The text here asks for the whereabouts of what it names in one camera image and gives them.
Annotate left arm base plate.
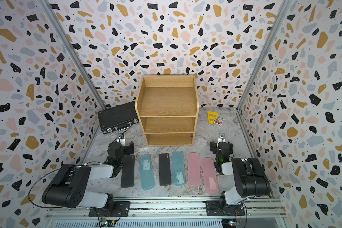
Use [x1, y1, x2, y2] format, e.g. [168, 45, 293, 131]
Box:
[88, 201, 131, 218]

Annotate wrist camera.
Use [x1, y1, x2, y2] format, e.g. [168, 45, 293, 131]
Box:
[116, 135, 125, 146]
[218, 133, 226, 143]

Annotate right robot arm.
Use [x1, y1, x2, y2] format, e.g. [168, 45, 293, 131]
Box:
[209, 141, 271, 215]

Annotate teal pencil case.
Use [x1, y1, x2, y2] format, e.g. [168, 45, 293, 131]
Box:
[139, 154, 155, 191]
[172, 151, 185, 186]

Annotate black briefcase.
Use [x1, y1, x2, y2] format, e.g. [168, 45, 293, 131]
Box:
[98, 101, 139, 135]

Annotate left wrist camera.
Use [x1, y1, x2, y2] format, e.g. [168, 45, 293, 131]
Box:
[116, 135, 125, 146]

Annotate middle black pencil case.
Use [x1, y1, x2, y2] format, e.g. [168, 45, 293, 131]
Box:
[159, 154, 172, 186]

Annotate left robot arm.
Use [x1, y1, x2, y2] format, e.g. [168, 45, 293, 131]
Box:
[42, 142, 135, 212]

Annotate pink pencil case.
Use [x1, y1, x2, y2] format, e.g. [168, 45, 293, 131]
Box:
[201, 158, 219, 195]
[188, 153, 201, 189]

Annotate small card box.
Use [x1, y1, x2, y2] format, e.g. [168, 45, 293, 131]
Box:
[214, 116, 224, 125]

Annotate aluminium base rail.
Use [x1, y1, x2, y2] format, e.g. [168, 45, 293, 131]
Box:
[45, 196, 290, 228]

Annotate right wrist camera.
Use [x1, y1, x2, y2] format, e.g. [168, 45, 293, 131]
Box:
[218, 133, 226, 143]

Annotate yellow triangular packet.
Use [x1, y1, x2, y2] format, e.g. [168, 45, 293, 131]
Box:
[207, 111, 219, 124]

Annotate black pencil case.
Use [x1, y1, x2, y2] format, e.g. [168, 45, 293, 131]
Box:
[121, 154, 135, 189]
[159, 154, 172, 186]

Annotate wooden three-tier shelf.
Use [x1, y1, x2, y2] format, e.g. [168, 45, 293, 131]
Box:
[135, 76, 200, 146]

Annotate left black pencil case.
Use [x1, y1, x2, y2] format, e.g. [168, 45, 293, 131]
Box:
[121, 154, 135, 189]

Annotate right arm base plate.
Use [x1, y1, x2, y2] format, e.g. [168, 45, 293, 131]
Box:
[205, 200, 245, 216]

